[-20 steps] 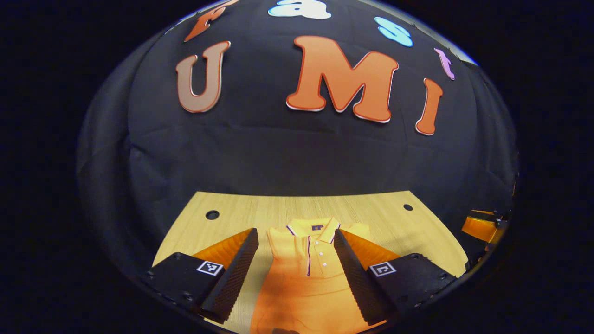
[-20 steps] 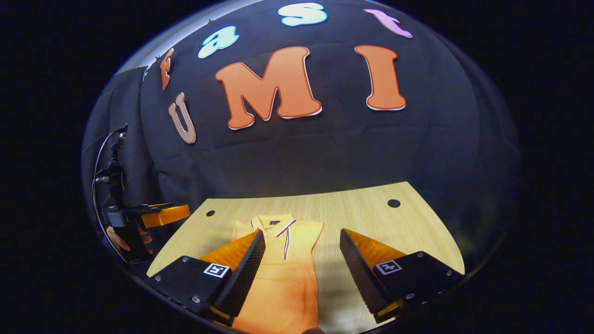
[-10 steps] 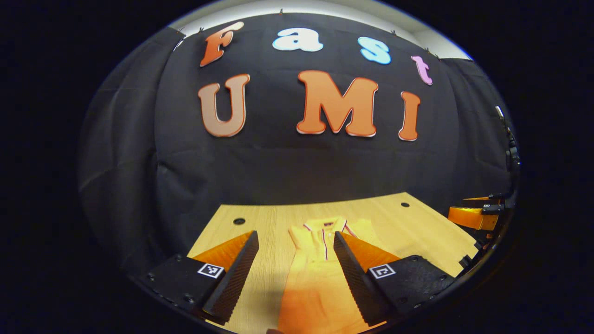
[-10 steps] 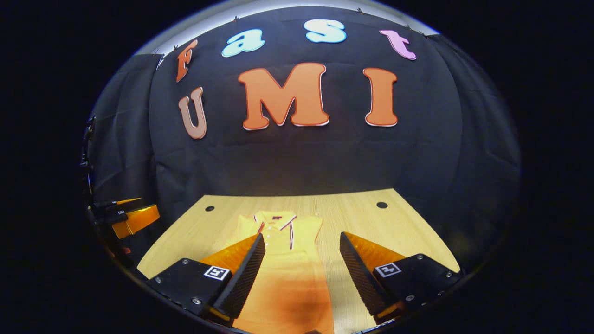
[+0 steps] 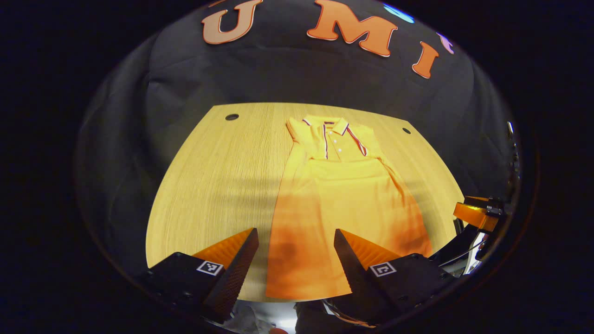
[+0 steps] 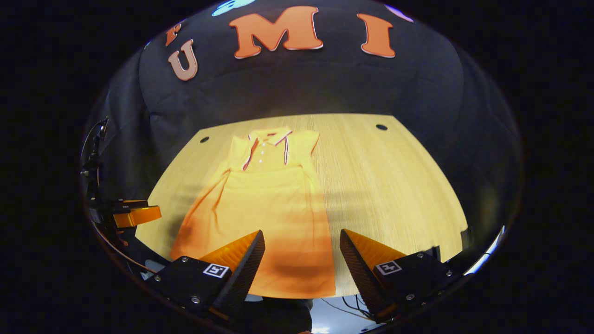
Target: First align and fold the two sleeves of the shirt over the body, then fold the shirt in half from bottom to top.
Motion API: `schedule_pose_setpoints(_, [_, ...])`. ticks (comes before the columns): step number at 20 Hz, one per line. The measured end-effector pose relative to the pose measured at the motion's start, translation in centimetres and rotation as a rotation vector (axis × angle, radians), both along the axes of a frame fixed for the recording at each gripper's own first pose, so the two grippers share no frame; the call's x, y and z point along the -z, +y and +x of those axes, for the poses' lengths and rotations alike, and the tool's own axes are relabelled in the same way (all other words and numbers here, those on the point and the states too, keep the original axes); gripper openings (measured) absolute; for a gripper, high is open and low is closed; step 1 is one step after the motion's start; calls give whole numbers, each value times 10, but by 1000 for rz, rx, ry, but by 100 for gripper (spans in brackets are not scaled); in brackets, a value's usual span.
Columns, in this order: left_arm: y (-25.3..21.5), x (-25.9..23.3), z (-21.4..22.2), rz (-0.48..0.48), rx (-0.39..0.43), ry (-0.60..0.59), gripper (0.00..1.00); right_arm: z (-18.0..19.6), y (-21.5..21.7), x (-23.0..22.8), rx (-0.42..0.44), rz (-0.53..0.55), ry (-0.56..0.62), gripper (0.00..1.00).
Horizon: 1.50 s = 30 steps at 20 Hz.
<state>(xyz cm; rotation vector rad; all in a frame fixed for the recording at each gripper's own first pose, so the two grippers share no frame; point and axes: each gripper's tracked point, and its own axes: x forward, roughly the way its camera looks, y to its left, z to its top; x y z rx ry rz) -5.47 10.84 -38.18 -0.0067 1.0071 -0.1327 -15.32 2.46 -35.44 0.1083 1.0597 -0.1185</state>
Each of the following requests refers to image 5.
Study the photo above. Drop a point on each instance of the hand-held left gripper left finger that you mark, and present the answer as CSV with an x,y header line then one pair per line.
x,y
236,273

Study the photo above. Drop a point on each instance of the orange collared T-shirt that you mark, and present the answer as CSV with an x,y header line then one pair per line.
x,y
343,195

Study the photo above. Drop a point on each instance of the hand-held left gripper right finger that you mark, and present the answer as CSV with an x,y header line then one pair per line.
x,y
352,271

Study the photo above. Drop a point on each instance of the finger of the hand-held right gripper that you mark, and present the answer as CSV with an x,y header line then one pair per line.
x,y
475,199
473,215

